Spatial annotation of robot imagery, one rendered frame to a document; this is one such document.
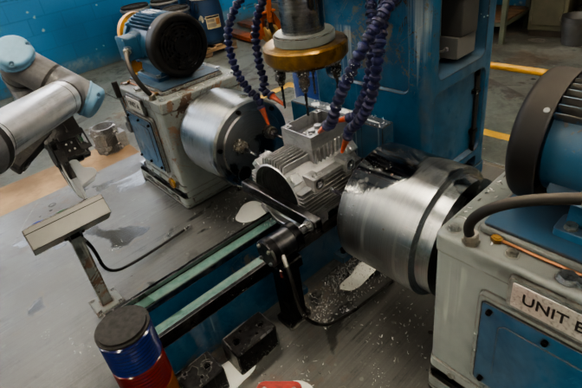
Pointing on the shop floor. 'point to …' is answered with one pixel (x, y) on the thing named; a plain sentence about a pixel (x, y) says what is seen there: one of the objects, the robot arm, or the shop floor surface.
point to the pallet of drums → (207, 5)
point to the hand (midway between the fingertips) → (80, 196)
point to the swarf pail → (572, 29)
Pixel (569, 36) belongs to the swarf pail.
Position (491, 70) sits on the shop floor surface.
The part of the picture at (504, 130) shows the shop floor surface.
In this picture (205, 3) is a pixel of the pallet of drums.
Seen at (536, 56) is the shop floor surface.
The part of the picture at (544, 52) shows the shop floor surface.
